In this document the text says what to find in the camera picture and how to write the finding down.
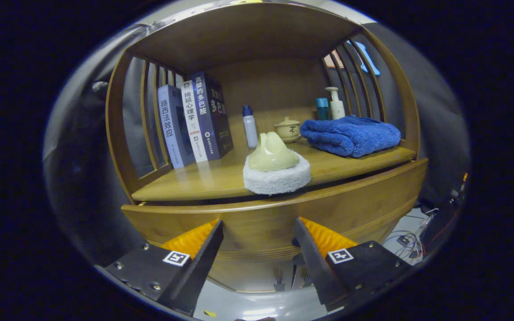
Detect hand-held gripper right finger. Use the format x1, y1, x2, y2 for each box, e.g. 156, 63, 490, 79
294, 217, 411, 313

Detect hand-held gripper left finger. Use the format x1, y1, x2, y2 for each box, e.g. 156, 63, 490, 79
94, 219, 224, 317

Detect wooden drawer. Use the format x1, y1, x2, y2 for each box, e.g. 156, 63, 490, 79
121, 159, 429, 261

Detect cream scrub brush white pad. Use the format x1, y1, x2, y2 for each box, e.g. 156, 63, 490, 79
243, 132, 311, 195

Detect wooden cabinet door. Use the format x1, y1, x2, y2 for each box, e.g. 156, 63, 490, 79
207, 258, 293, 292
294, 256, 318, 290

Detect wooden countertop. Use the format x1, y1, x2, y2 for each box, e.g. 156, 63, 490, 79
131, 136, 417, 202

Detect wooden cabinet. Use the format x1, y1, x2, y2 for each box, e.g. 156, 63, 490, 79
105, 2, 429, 292

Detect blue folded towel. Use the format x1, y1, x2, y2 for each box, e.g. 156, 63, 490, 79
300, 115, 402, 158

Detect cream lidded teacup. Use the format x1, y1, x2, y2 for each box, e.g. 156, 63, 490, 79
273, 116, 302, 144

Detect light blue book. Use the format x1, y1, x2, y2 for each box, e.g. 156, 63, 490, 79
158, 85, 196, 169

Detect white book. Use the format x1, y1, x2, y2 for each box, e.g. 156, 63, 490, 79
180, 80, 215, 163

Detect white bottle with blue cap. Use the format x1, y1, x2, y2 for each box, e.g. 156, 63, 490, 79
242, 105, 259, 149

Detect dark blue book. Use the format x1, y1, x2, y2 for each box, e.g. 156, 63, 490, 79
191, 71, 234, 161

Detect teal bottle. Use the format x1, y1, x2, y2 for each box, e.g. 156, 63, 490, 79
315, 98, 330, 121

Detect white pump bottle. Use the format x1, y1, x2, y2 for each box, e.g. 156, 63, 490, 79
325, 86, 346, 120

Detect grey floor cables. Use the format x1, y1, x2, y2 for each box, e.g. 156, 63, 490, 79
382, 207, 438, 261

